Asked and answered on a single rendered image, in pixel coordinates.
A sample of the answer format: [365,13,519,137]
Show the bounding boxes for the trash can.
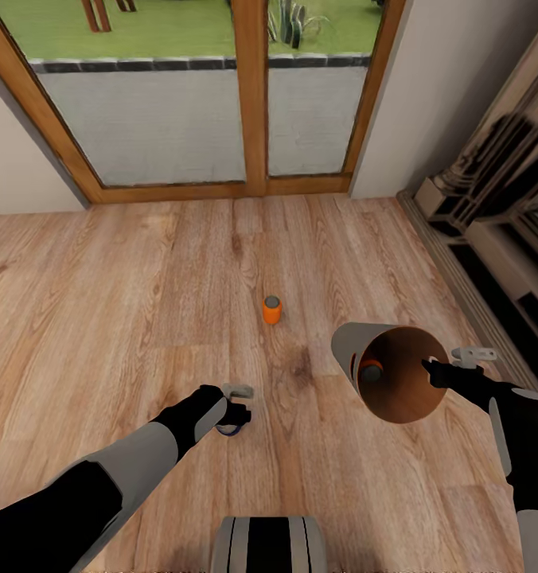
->
[331,322,449,424]

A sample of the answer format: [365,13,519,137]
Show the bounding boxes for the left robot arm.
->
[0,383,255,573]

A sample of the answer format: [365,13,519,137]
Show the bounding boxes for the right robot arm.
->
[422,347,538,573]

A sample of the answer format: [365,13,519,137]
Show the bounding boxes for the robot trunk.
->
[210,517,328,573]

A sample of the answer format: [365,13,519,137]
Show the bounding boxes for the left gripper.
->
[218,401,251,427]

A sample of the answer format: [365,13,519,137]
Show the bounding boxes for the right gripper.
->
[422,360,484,400]

